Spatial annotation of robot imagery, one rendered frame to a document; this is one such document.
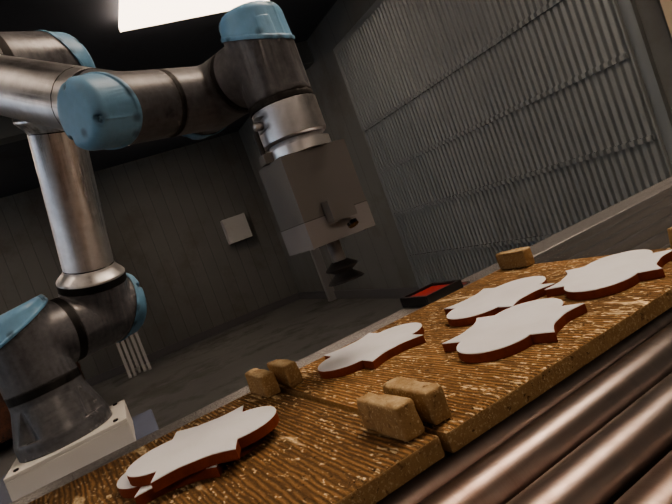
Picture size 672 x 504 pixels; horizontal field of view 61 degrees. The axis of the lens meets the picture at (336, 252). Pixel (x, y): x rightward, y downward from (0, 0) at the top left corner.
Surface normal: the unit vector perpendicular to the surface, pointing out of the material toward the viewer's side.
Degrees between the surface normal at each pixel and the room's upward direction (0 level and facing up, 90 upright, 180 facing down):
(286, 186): 90
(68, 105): 93
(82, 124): 93
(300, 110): 89
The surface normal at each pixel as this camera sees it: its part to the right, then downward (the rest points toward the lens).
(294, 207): -0.81, 0.33
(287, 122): -0.03, 0.07
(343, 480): -0.34, -0.94
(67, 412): 0.47, -0.47
